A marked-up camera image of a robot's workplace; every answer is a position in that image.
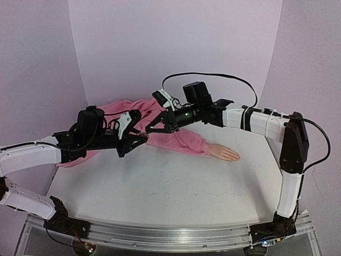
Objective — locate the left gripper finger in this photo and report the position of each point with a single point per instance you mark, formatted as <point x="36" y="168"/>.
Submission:
<point x="129" y="143"/>
<point x="135" y="117"/>

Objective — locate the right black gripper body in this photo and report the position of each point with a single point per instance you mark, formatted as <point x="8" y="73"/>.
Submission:
<point x="172" y="120"/>

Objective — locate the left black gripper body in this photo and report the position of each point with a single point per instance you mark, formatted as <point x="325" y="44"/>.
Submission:
<point x="96" y="141"/>

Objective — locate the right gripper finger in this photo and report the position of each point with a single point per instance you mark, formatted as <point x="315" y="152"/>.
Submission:
<point x="164" y="130"/>
<point x="160" y="119"/>

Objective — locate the nail polish bottle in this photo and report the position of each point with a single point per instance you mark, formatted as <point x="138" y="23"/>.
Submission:
<point x="144" y="135"/>

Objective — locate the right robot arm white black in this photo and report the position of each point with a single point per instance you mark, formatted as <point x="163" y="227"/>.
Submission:
<point x="289" y="131"/>

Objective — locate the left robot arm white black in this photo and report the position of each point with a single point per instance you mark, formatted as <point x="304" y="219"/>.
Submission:
<point x="30" y="154"/>

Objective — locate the pink sweatshirt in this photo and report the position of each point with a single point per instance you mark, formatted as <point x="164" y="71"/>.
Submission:
<point x="184" y="141"/>

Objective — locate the mannequin hand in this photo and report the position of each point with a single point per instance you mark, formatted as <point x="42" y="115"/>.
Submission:
<point x="223" y="153"/>

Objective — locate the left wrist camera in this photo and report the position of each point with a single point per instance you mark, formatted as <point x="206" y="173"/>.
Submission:
<point x="124" y="121"/>

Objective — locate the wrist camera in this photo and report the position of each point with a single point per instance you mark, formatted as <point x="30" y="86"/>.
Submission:
<point x="164" y="99"/>
<point x="124" y="121"/>

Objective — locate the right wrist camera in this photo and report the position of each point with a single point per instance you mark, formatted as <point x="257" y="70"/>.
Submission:
<point x="164" y="99"/>

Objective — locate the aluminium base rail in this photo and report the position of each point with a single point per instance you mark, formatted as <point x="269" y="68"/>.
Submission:
<point x="175" y="239"/>

